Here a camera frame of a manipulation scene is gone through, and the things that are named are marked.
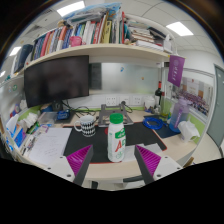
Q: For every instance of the white drink bottle green cap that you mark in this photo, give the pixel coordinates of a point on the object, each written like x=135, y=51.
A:
x=116, y=143

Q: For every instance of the clear plastic box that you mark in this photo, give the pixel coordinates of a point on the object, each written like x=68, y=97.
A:
x=47, y=118

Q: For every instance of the small blue device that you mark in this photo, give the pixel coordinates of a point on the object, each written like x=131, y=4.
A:
x=63, y=115

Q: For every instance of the group photo poster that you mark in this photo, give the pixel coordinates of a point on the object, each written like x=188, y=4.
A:
x=196, y=96

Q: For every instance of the ceiling light panels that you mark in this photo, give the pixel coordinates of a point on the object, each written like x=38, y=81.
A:
x=71, y=8

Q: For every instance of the grey door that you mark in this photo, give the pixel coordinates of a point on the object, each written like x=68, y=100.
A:
x=216, y=106

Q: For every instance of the dark wine bottle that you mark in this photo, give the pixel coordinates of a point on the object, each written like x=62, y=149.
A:
x=158, y=95

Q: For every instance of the black desk mat red edge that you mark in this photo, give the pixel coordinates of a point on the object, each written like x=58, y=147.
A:
x=98, y=143

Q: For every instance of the dark blue mouse pad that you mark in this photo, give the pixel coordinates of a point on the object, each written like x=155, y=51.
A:
x=165, y=131

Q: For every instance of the crumpled white tissue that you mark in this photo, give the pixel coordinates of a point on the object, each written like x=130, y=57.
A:
x=187, y=130

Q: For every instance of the white jar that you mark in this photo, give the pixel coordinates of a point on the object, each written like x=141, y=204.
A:
x=150, y=102

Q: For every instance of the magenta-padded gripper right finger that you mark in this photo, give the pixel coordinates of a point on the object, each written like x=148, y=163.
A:
x=166, y=166

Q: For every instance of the white wall socket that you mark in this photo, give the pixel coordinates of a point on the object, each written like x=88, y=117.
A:
x=137, y=100
x=124, y=100
x=111, y=100

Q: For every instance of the purple hanging banner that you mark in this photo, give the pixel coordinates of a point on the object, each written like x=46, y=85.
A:
x=176, y=70

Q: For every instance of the grey metal laptop stand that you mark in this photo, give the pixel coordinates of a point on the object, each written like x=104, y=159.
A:
x=106, y=118

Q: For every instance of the open white notebook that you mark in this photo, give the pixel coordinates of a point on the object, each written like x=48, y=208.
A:
x=50, y=145

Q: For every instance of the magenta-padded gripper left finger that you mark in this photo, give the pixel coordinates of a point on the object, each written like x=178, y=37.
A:
x=56, y=166

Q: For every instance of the black computer monitor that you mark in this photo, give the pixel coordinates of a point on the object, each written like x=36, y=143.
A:
x=56, y=80

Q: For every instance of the black white checkered mug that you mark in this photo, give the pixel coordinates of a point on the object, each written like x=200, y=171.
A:
x=87, y=126

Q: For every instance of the wooden shelf with books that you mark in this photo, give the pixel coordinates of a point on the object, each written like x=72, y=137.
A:
x=100, y=50

